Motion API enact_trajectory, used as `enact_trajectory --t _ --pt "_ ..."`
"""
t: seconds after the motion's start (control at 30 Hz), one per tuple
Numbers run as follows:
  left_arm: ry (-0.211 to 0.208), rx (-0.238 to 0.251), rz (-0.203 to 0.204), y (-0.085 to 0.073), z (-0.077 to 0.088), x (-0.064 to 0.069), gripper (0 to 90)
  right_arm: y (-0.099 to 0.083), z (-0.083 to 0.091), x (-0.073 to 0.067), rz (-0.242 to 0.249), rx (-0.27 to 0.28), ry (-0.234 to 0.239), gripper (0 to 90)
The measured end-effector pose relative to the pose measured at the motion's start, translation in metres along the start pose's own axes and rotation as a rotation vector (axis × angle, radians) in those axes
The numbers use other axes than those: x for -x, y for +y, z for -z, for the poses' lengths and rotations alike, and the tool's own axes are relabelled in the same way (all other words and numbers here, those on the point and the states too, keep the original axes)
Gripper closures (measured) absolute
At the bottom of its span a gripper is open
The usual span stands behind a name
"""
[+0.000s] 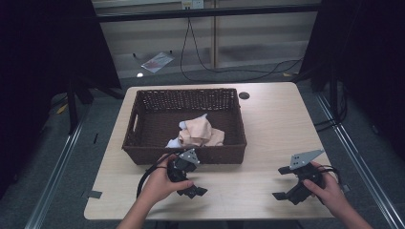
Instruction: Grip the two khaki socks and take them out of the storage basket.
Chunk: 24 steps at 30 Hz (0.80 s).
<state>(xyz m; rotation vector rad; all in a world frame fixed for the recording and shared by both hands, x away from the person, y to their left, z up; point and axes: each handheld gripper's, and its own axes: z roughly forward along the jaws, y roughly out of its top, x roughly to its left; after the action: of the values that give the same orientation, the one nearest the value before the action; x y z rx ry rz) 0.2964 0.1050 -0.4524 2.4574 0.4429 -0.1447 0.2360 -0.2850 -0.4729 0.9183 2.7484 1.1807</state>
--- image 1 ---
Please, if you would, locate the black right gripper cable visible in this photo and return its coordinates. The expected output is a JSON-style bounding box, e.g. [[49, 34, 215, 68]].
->
[[318, 164, 344, 189]]

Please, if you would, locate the white wall socket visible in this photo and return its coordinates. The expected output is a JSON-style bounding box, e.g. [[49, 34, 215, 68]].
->
[[181, 0, 205, 10]]

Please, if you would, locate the person's left hand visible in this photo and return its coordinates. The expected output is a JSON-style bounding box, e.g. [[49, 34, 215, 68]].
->
[[139, 154, 195, 208]]

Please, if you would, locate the bundle of black cables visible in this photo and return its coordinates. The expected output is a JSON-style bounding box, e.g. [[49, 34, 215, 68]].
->
[[312, 81, 349, 134]]

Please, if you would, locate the brown wicker basket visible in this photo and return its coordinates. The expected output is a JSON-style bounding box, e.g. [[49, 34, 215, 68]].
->
[[121, 88, 248, 166]]

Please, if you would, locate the metal floor rail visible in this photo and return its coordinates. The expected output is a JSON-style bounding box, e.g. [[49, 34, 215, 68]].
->
[[24, 104, 94, 229], [314, 91, 405, 229]]

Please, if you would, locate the white cloth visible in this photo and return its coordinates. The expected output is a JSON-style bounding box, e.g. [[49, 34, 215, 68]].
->
[[164, 113, 208, 149]]

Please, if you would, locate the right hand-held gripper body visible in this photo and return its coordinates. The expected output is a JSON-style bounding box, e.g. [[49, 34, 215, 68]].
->
[[286, 149, 326, 206]]

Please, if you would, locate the black horizontal bar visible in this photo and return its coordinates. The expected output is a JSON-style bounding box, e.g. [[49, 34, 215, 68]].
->
[[95, 3, 321, 24]]

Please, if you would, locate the paper sheet on floor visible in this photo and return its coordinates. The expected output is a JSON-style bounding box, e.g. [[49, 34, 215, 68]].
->
[[140, 52, 176, 74]]

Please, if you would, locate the long black floor cable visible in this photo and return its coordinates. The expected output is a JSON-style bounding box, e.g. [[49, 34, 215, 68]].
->
[[179, 16, 306, 82]]

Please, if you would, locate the black metal stand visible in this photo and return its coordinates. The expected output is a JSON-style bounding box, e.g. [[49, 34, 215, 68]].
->
[[329, 61, 341, 123], [64, 75, 95, 135]]

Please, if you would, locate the person's right hand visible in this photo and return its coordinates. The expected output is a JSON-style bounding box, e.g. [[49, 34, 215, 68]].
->
[[302, 161, 347, 218]]

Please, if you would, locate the peach cloth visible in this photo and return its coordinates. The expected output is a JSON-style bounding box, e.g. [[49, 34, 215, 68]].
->
[[178, 114, 225, 148]]

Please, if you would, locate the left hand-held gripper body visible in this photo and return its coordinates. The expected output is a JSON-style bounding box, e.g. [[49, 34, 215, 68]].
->
[[166, 148, 202, 183]]

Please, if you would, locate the black curtain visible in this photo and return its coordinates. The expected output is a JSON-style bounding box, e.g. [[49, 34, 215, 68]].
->
[[298, 0, 405, 161], [0, 0, 122, 199]]

